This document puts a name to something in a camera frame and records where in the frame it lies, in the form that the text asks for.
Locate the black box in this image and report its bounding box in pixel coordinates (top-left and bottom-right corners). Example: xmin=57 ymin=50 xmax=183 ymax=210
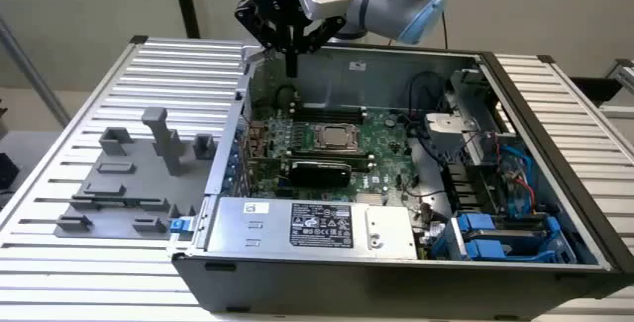
xmin=0 ymin=152 xmax=21 ymax=190

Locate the blue case latch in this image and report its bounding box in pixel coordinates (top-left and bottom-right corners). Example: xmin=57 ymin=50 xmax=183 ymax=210
xmin=167 ymin=217 xmax=192 ymax=234

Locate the red wire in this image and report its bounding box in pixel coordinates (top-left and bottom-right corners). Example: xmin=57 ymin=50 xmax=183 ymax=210
xmin=512 ymin=171 xmax=539 ymax=214

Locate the aluminium frame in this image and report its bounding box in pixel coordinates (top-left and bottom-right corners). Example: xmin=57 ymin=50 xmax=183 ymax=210
xmin=596 ymin=58 xmax=634 ymax=117

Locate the grey parts rack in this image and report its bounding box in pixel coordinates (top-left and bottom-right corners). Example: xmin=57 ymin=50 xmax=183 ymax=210
xmin=52 ymin=107 xmax=220 ymax=240

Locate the blue disk bay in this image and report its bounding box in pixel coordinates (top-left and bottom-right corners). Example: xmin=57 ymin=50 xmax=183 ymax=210
xmin=428 ymin=211 xmax=579 ymax=264

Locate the blue wire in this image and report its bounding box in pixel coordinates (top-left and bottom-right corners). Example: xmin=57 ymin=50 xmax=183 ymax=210
xmin=498 ymin=142 xmax=535 ymax=191

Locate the black RAM slot bank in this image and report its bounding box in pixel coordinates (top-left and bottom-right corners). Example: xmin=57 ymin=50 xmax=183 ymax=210
xmin=289 ymin=105 xmax=368 ymax=123

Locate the green motherboard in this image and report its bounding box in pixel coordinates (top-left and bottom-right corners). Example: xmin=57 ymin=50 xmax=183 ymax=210
xmin=221 ymin=105 xmax=447 ymax=208

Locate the silver aluminium profile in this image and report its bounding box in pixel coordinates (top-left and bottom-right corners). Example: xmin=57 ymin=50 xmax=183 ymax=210
xmin=0 ymin=13 xmax=72 ymax=128

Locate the black open PC case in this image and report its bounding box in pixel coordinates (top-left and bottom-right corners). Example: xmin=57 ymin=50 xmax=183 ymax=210
xmin=171 ymin=42 xmax=634 ymax=321

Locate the black wire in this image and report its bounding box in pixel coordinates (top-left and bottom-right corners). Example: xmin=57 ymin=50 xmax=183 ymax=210
xmin=406 ymin=70 xmax=450 ymax=117

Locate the CPU socket metal frame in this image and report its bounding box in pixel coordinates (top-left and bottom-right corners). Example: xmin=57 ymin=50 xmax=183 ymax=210
xmin=305 ymin=121 xmax=363 ymax=152

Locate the dark RAM stick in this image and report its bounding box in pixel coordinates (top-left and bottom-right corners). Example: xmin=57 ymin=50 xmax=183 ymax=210
xmin=285 ymin=151 xmax=371 ymax=162
xmin=71 ymin=194 xmax=168 ymax=207

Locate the silver CPU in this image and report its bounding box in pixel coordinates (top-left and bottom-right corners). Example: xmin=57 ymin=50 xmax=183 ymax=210
xmin=316 ymin=125 xmax=355 ymax=149

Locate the silver power supply unit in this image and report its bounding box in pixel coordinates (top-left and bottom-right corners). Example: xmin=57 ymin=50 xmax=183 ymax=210
xmin=204 ymin=197 xmax=418 ymax=262

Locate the black graphics card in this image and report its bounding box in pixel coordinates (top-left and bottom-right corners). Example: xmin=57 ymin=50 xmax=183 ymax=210
xmin=285 ymin=161 xmax=353 ymax=190

